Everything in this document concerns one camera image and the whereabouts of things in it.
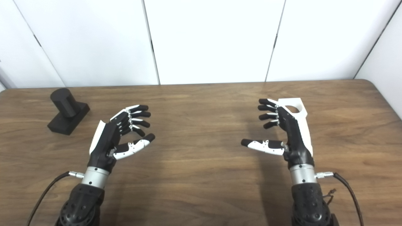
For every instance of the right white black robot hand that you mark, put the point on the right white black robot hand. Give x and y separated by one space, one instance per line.
295 138

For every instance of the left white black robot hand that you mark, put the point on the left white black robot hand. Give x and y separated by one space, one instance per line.
103 141

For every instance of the white square piece with hole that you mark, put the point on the white square piece with hole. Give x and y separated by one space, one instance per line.
287 102

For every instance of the black peg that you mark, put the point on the black peg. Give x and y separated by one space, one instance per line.
66 102

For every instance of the grey partition post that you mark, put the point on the grey partition post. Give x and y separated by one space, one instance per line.
5 78

